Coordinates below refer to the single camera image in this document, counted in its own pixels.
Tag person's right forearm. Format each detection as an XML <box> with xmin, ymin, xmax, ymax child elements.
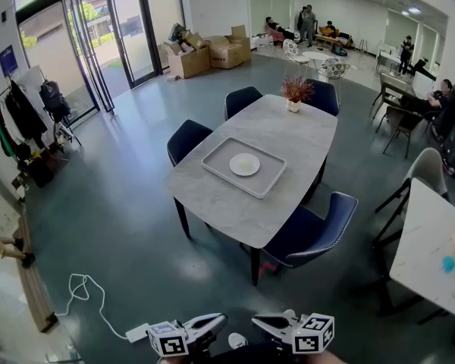
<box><xmin>318</xmin><ymin>349</ymin><xmax>350</xmax><ymax>364</ymax></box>

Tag white marble side table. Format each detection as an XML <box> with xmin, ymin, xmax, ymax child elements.
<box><xmin>375</xmin><ymin>177</ymin><xmax>455</xmax><ymax>347</ymax></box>

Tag brown cardboard box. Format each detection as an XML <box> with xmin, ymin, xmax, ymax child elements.
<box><xmin>166</xmin><ymin>32</ymin><xmax>212</xmax><ymax>80</ymax></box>
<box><xmin>204</xmin><ymin>36</ymin><xmax>246</xmax><ymax>71</ymax></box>
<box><xmin>225</xmin><ymin>24</ymin><xmax>253</xmax><ymax>63</ymax></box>

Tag grey rectangular tray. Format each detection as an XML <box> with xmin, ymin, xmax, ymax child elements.
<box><xmin>201</xmin><ymin>136</ymin><xmax>288</xmax><ymax>199</ymax></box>

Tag small round white table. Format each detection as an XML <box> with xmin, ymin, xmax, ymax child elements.
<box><xmin>302</xmin><ymin>50</ymin><xmax>331</xmax><ymax>77</ymax></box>

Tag potted red-brown plant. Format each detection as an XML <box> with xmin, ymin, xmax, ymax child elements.
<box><xmin>280</xmin><ymin>75</ymin><xmax>315</xmax><ymax>113</ymax></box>

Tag clothes rack with hanging clothes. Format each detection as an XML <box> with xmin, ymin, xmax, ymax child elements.
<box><xmin>0</xmin><ymin>80</ymin><xmax>50</xmax><ymax>166</ymax></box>

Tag wooden threshold strip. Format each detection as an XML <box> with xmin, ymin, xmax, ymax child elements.
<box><xmin>13</xmin><ymin>218</ymin><xmax>58</xmax><ymax>334</ymax></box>

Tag dark blue upholstered chair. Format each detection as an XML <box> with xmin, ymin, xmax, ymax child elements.
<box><xmin>306</xmin><ymin>78</ymin><xmax>340</xmax><ymax>117</ymax></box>
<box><xmin>166</xmin><ymin>118</ymin><xmax>213</xmax><ymax>167</ymax></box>
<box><xmin>224</xmin><ymin>86</ymin><xmax>264</xmax><ymax>121</ymax></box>
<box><xmin>261</xmin><ymin>191</ymin><xmax>359</xmax><ymax>276</ymax></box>

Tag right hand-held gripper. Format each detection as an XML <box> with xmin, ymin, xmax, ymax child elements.
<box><xmin>251</xmin><ymin>309</ymin><xmax>335</xmax><ymax>355</ymax></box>

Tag white round plate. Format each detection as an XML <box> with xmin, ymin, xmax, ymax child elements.
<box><xmin>229</xmin><ymin>152</ymin><xmax>262</xmax><ymax>177</ymax></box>

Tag light grey shell chair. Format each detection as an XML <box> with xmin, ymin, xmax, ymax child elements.
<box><xmin>375</xmin><ymin>146</ymin><xmax>450</xmax><ymax>248</ymax></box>

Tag black framed glass door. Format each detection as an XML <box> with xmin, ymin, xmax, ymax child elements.
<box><xmin>60</xmin><ymin>0</ymin><xmax>164</xmax><ymax>115</ymax></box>

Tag black backpack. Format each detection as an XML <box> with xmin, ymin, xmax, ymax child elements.
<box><xmin>39</xmin><ymin>80</ymin><xmax>72</xmax><ymax>123</ymax></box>

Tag person's dark trousers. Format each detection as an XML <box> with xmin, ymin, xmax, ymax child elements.
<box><xmin>208</xmin><ymin>341</ymin><xmax>327</xmax><ymax>364</ymax></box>

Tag person's white shoe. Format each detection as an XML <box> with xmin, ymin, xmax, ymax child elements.
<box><xmin>227</xmin><ymin>331</ymin><xmax>249</xmax><ymax>350</ymax></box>

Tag brown black-framed chair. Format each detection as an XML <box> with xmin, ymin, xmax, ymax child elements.
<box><xmin>375</xmin><ymin>105</ymin><xmax>425</xmax><ymax>159</ymax></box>

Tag white power strip with cable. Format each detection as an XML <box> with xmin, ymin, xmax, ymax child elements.
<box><xmin>55</xmin><ymin>273</ymin><xmax>152</xmax><ymax>343</ymax></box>

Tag white patterned chair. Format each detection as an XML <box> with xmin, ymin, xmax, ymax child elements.
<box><xmin>282</xmin><ymin>38</ymin><xmax>311</xmax><ymax>76</ymax></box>
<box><xmin>318</xmin><ymin>57</ymin><xmax>352</xmax><ymax>84</ymax></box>

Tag grey marble dining table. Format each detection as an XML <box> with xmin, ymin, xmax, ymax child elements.
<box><xmin>165</xmin><ymin>93</ymin><xmax>339</xmax><ymax>287</ymax></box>

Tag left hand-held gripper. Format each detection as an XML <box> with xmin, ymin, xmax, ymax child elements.
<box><xmin>146</xmin><ymin>312</ymin><xmax>228</xmax><ymax>358</ymax></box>

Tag dark glass table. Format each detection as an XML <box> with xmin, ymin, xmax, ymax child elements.
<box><xmin>371</xmin><ymin>70</ymin><xmax>418</xmax><ymax>119</ymax></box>

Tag blue wall sign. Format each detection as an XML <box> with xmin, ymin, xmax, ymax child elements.
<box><xmin>0</xmin><ymin>44</ymin><xmax>19</xmax><ymax>78</ymax></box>

